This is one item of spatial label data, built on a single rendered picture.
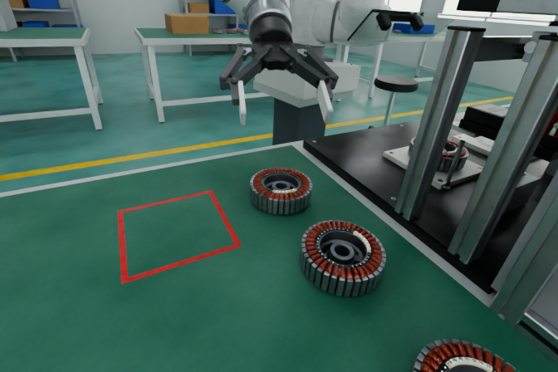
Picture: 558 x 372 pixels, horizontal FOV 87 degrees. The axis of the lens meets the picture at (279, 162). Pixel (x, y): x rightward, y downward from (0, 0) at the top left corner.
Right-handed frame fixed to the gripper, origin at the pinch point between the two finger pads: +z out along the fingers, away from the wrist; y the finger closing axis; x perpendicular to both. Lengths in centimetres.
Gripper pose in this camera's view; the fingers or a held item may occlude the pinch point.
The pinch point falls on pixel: (286, 113)
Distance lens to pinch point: 47.4
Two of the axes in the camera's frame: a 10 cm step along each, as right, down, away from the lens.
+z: 1.4, 8.5, -5.2
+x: 1.2, -5.3, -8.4
